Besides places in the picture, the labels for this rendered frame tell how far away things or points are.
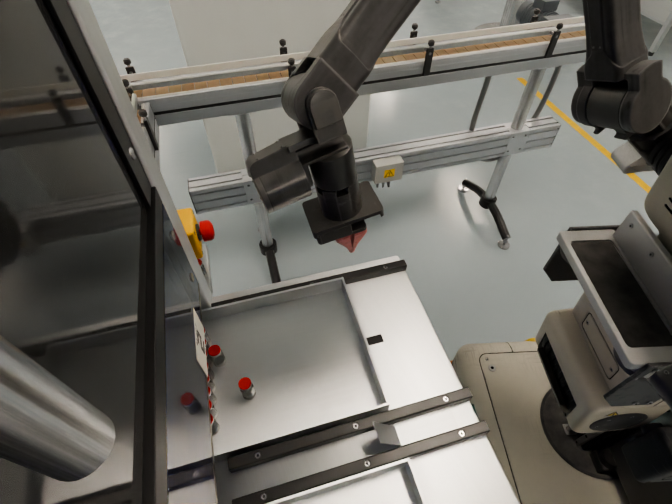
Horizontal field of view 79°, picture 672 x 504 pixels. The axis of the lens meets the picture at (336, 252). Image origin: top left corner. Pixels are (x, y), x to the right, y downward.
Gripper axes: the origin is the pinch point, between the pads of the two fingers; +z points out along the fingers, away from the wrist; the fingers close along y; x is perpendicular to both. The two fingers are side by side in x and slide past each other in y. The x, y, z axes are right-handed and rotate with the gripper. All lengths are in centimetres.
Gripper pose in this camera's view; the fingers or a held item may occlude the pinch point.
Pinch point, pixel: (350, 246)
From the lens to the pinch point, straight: 63.6
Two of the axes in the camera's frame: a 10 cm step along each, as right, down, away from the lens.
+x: 2.9, 7.3, -6.2
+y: -9.4, 3.3, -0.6
